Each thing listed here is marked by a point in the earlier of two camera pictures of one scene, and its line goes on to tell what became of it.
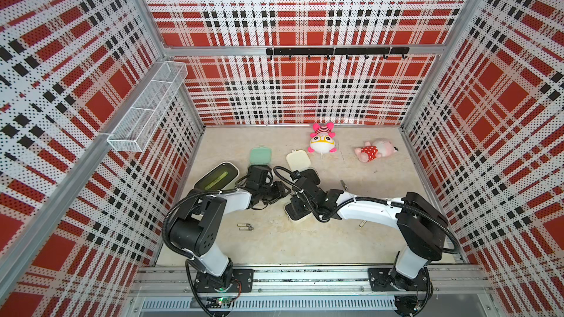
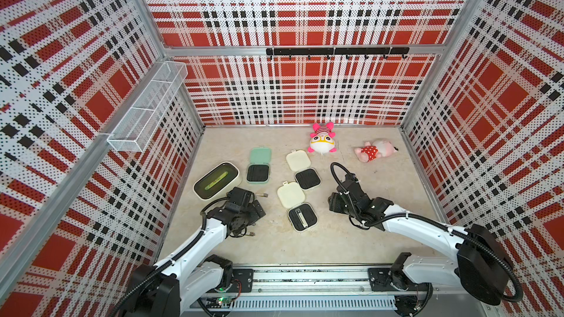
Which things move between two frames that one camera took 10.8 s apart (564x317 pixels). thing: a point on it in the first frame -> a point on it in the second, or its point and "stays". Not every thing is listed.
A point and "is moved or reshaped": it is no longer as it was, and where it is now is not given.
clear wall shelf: [136, 132] stays
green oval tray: [219, 177] stays
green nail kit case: [261, 155] stays
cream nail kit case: [298, 160] stays
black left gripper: [279, 191] -> [255, 216]
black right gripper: [293, 195] -> [335, 201]
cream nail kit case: [296, 210] is moved or reshaped
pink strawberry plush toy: [377, 150] stays
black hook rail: [327, 51] stays
